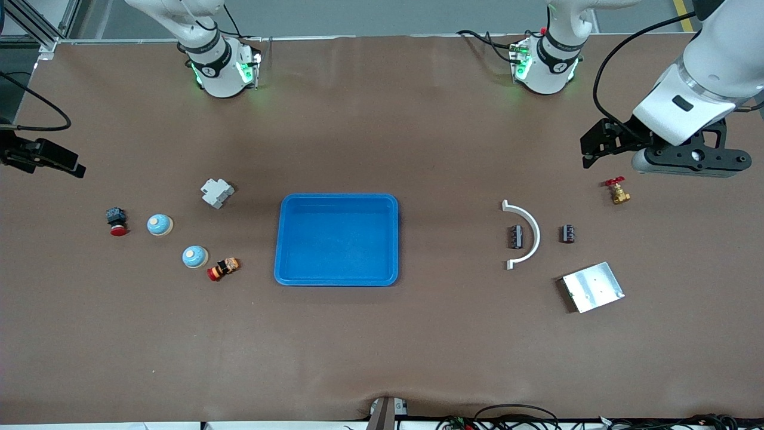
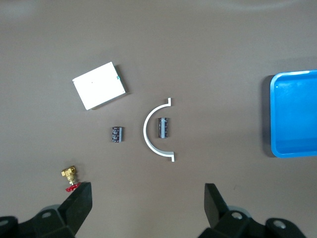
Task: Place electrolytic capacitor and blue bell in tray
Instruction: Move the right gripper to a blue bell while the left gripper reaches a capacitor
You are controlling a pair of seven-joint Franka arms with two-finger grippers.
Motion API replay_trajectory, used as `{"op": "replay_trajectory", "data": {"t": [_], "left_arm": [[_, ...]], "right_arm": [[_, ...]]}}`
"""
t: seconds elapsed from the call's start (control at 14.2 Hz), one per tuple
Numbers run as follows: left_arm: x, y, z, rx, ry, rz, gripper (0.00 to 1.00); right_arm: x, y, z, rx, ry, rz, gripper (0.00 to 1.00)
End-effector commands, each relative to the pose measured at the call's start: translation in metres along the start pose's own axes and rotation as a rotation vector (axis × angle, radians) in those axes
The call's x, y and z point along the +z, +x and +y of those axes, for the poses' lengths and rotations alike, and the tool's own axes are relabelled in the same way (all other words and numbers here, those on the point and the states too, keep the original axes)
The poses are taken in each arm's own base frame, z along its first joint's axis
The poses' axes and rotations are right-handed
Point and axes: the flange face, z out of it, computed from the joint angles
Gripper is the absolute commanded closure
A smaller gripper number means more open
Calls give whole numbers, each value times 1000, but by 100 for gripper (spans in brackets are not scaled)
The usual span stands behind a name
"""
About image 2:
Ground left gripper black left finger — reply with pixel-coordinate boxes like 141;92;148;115
0;181;93;238

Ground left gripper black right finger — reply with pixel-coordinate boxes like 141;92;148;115
198;182;307;238

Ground blue plastic tray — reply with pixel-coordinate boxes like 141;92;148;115
269;69;317;159

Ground silver metal plate box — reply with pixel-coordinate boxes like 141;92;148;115
72;61;130;111

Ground brass valve red handle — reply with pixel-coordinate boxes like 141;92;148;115
61;166;82;193

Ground white curved plastic bracket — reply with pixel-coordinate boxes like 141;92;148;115
143;98;177;162

